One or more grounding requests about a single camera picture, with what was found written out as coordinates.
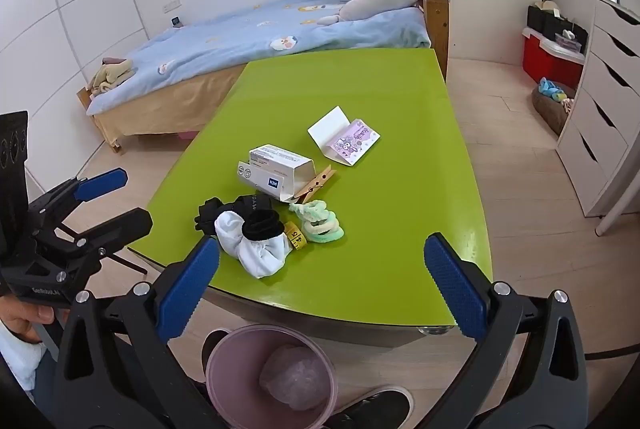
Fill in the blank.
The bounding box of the white drawer chest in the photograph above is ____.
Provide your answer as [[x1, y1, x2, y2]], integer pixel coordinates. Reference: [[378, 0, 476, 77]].
[[556, 0, 640, 217]]

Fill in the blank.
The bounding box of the blue printed blanket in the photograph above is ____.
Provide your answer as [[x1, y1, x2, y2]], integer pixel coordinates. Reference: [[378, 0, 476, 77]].
[[85, 0, 432, 117]]

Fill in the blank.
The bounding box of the black shoe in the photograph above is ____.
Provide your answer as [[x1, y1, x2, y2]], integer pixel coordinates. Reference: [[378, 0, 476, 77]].
[[325, 385, 414, 429]]

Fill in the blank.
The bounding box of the folded beige towel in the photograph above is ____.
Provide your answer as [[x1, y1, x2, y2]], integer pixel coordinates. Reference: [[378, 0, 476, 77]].
[[89, 58, 136, 98]]

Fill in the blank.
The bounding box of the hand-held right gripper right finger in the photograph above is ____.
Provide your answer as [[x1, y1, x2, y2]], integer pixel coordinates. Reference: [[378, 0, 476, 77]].
[[424, 233, 591, 429]]

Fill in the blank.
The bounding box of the mint fuzzy hair tie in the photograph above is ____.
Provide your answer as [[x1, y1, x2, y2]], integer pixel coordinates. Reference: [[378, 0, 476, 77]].
[[289, 200, 330, 224]]

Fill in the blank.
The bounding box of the wooden clothespin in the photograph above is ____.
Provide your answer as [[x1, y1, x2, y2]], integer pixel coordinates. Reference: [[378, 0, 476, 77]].
[[292, 165, 339, 204]]

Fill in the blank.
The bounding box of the pink plastic bin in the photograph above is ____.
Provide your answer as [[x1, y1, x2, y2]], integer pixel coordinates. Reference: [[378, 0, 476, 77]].
[[206, 323, 337, 429]]

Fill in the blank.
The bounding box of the wooden bed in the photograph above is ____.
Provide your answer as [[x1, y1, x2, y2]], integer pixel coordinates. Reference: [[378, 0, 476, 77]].
[[76, 0, 451, 156]]

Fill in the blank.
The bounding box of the red storage box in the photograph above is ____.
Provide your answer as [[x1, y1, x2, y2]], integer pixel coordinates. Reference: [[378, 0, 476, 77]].
[[521, 27, 586, 94]]

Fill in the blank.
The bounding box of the brown pet bed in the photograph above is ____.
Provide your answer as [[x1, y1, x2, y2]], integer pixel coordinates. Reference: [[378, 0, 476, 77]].
[[531, 84, 572, 138]]

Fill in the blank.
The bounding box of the white and pink card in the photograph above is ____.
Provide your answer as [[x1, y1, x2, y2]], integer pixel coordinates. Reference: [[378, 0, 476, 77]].
[[307, 106, 382, 167]]

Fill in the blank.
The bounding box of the white furniture leg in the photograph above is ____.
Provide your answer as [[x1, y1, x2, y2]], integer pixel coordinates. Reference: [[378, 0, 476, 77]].
[[595, 181, 640, 237]]

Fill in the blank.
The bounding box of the black sock with lettering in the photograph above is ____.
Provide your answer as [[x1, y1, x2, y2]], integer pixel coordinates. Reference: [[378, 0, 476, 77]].
[[195, 195, 275, 236]]

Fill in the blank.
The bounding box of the person's left hand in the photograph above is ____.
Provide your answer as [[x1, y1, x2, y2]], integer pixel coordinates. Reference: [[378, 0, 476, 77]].
[[0, 296, 57, 343]]

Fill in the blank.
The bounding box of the blue rope toy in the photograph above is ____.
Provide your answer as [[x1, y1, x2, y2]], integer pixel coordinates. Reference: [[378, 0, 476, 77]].
[[537, 78, 569, 102]]

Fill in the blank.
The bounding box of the person's left forearm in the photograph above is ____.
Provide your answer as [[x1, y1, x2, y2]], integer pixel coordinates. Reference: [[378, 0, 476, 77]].
[[0, 323, 51, 402]]

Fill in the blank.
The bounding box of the crumpled clear plastic bag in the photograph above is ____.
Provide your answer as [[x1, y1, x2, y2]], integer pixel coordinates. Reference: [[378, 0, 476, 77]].
[[259, 345, 331, 410]]

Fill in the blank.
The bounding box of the yellow tape measure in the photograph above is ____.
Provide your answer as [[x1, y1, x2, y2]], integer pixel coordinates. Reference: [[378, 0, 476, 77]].
[[284, 221, 307, 252]]

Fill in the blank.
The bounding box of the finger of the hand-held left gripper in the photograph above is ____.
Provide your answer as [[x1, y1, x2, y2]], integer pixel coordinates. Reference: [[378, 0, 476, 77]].
[[50, 208, 154, 271], [27, 168, 129, 231]]

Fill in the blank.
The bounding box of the plain black sock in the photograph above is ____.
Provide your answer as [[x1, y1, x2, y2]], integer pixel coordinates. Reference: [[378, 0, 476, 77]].
[[242, 210, 284, 242]]

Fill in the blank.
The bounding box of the white sock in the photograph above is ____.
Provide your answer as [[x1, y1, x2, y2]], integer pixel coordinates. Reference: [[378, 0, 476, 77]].
[[214, 210, 292, 280]]

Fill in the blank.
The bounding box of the black storage basket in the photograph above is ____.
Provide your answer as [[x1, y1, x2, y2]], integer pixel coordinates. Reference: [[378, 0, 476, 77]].
[[527, 4, 552, 36], [545, 15, 588, 53]]

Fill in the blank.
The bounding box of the white cardboard box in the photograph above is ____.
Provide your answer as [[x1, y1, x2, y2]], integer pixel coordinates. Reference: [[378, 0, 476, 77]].
[[236, 144, 317, 202]]

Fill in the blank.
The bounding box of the person's leg in dark pants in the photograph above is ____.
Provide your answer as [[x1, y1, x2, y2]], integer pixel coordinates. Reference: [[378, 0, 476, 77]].
[[30, 339, 68, 410]]

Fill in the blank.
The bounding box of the green hair tie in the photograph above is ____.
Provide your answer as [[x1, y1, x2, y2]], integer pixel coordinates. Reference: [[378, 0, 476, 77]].
[[301, 225, 346, 244]]

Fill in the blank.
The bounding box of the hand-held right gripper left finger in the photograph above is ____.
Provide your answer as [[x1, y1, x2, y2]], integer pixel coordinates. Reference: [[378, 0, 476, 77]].
[[50, 236, 223, 429]]

